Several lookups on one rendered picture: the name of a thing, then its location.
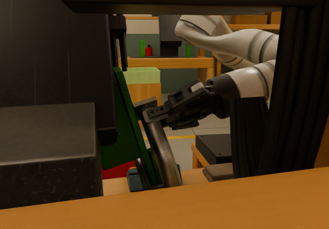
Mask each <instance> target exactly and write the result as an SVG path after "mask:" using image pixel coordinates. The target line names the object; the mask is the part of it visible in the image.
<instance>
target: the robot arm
mask: <svg viewBox="0 0 329 229"><path fill-rule="evenodd" d="M175 35H176V36H177V37H178V38H179V39H180V40H182V41H183V42H184V43H187V44H188V45H190V46H193V47H196V48H200V49H204V50H208V51H212V52H213V55H214V56H215V58H216V59H217V60H218V61H219V62H221V63H222V64H223V65H225V66H227V67H229V68H232V69H234V71H230V72H228V73H225V74H222V75H219V76H216V77H212V78H210V79H208V80H207V81H206V86H203V84H202V82H201V80H200V79H195V80H194V81H192V82H190V83H188V84H187V85H185V86H183V87H181V88H180V89H178V90H176V91H175V92H173V93H171V94H169V95H168V96H167V97H168V101H166V102H164V105H160V106H157V107H154V108H151V109H148V110H145V111H143V112H142V115H143V118H144V121H145V123H146V124H150V123H152V122H156V121H159V120H160V122H161V124H162V127H163V128H164V127H167V126H169V127H171V128H172V130H180V129H186V128H193V127H197V126H199V122H198V120H201V119H204V118H206V117H207V116H208V115H210V114H214V115H216V116H217V117H218V118H219V119H225V118H228V117H230V98H237V97H240V98H243V97H259V96H261V97H262V96H265V98H266V101H267V102H269V101H270V98H271V91H272V84H273V77H274V70H275V62H276V55H277V47H278V39H279V35H277V34H274V33H270V32H267V31H263V30H259V29H244V30H240V31H236V32H232V31H231V29H230V28H229V27H228V25H227V24H226V22H225V21H224V19H223V18H222V16H221V15H182V16H181V17H180V19H179V21H178V23H177V25H176V27H175ZM176 97H177V98H176Z"/></svg>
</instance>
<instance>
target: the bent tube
mask: <svg viewBox="0 0 329 229"><path fill-rule="evenodd" d="M133 106H134V109H135V112H136V116H137V119H138V121H139V120H141V122H142V125H143V128H144V130H145V133H146V136H147V139H148V141H149V144H150V147H151V150H152V153H153V155H154V158H155V161H156V164H157V167H158V170H159V173H160V176H161V179H162V182H163V186H164V188H168V187H176V186H182V182H181V178H180V174H179V171H178V168H177V164H176V161H175V158H174V155H173V153H172V150H171V147H170V145H169V142H168V140H167V137H166V135H165V132H164V129H163V127H162V124H161V122H160V120H159V121H156V122H152V123H150V124H146V123H145V121H144V118H143V115H142V112H143V111H145V110H148V109H151V108H154V107H157V106H158V104H157V98H156V97H155V96H154V97H151V98H148V99H145V100H142V101H139V102H136V103H133Z"/></svg>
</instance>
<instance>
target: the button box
mask: <svg viewBox="0 0 329 229"><path fill-rule="evenodd" d="M177 168H178V171H179V174H180V178H181V171H180V165H179V164H177ZM126 177H127V182H128V186H129V191H130V192H133V191H141V190H143V187H142V184H141V180H140V177H139V174H138V171H137V168H133V169H129V170H128V172H127V174H126ZM181 182H182V178H181ZM163 187H164V186H163V184H160V185H158V186H157V187H155V188H163ZM155 188H152V189H155Z"/></svg>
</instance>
